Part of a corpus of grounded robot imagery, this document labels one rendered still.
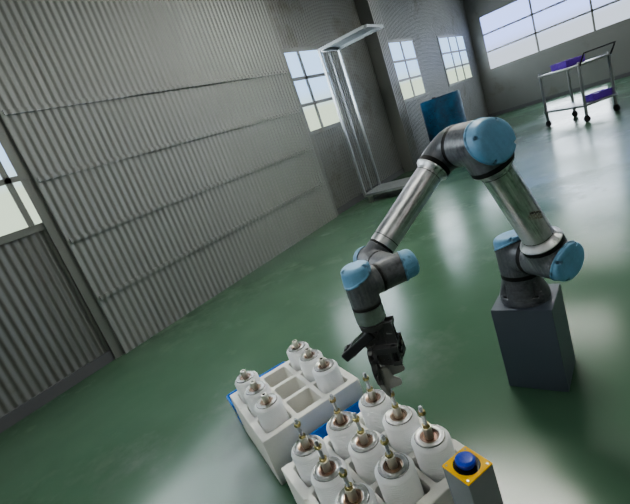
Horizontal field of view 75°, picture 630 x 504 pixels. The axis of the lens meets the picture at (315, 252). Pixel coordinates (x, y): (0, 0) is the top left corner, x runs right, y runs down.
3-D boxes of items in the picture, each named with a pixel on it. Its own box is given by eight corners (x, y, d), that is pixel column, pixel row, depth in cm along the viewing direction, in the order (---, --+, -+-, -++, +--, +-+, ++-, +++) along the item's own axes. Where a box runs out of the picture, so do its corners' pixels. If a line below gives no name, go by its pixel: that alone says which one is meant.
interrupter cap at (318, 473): (315, 460, 107) (314, 458, 106) (343, 455, 105) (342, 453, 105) (311, 485, 100) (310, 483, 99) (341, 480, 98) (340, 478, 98)
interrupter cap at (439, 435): (449, 444, 97) (449, 441, 97) (418, 453, 98) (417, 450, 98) (440, 422, 104) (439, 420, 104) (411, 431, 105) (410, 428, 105)
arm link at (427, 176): (432, 120, 122) (340, 259, 118) (456, 114, 111) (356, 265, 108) (457, 145, 126) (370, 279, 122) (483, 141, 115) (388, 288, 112)
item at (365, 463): (409, 489, 110) (390, 435, 106) (387, 517, 105) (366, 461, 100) (382, 474, 118) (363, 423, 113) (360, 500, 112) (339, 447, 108)
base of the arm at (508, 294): (506, 287, 147) (500, 261, 144) (554, 285, 137) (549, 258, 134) (495, 308, 136) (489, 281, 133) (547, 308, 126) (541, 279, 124)
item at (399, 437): (438, 476, 111) (420, 422, 106) (404, 486, 112) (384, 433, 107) (428, 450, 120) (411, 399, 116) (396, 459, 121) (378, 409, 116)
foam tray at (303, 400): (323, 381, 186) (309, 347, 181) (373, 419, 151) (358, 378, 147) (245, 431, 171) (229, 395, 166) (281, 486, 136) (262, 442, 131)
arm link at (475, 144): (551, 255, 130) (461, 113, 112) (597, 262, 116) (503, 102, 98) (527, 282, 128) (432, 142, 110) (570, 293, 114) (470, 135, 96)
